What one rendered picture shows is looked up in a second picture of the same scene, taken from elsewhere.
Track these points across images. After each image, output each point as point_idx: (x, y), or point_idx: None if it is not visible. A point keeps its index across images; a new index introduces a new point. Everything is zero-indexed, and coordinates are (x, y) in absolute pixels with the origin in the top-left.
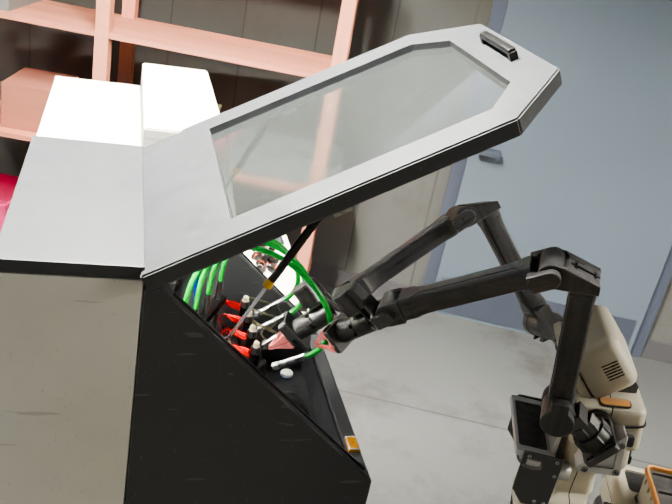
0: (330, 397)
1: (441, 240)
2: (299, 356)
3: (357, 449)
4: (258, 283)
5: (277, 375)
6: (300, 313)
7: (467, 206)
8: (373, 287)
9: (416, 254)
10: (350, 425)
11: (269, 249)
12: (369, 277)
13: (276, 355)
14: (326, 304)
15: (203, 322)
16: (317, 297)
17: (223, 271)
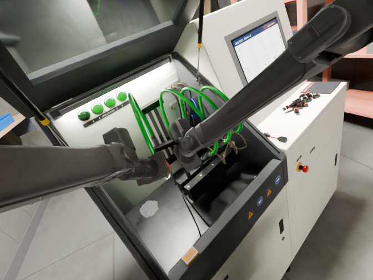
0: (227, 210)
1: (285, 79)
2: None
3: (185, 263)
4: None
5: (253, 178)
6: (267, 143)
7: (337, 0)
8: (208, 135)
9: (249, 101)
10: (211, 240)
11: (129, 96)
12: (205, 124)
13: (258, 165)
14: (146, 143)
15: (55, 139)
16: (177, 135)
17: (201, 110)
